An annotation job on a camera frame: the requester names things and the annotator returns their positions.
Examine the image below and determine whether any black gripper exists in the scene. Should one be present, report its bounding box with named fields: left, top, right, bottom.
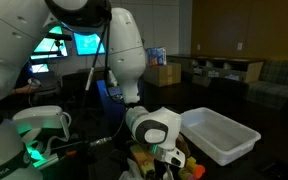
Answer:
left=152, top=160, right=177, bottom=180

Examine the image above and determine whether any yellow purple toy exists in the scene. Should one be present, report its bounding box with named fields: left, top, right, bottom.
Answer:
left=178, top=167, right=194, bottom=180

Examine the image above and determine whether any small yellow toy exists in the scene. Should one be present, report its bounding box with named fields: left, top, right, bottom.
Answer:
left=185, top=156, right=198, bottom=168

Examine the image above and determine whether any orange plastic cup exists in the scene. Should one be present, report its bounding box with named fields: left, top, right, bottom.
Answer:
left=192, top=163, right=206, bottom=179

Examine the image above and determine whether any white plastic container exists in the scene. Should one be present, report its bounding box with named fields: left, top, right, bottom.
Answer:
left=179, top=106, right=262, bottom=167

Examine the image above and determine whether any cardboard box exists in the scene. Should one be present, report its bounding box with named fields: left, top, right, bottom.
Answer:
left=143, top=62, right=182, bottom=88

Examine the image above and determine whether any blue printed box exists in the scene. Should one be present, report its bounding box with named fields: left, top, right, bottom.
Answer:
left=146, top=46, right=168, bottom=67

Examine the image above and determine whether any white VR headset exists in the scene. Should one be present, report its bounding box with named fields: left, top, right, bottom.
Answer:
left=12, top=105, right=72, bottom=160

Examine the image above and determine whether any green plaid sofa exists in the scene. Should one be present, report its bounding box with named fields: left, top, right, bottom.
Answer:
left=245, top=59, right=288, bottom=111

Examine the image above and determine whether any small lit screen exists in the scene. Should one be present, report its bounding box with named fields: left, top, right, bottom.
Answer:
left=30, top=63, right=50, bottom=74

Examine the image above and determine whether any person in dark clothes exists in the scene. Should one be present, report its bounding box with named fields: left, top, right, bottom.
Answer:
left=12, top=78, right=43, bottom=96

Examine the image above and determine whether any orange handled screwdriver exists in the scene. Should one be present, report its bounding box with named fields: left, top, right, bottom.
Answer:
left=37, top=149, right=79, bottom=168

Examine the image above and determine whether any large wall monitor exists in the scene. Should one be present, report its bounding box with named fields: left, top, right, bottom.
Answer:
left=73, top=32, right=107, bottom=57

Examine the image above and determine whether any small wall monitor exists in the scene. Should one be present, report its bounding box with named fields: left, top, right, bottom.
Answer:
left=30, top=25, right=69, bottom=61

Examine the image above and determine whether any black stereo camera bar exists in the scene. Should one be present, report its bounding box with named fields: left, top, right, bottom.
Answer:
left=45, top=32, right=73, bottom=51

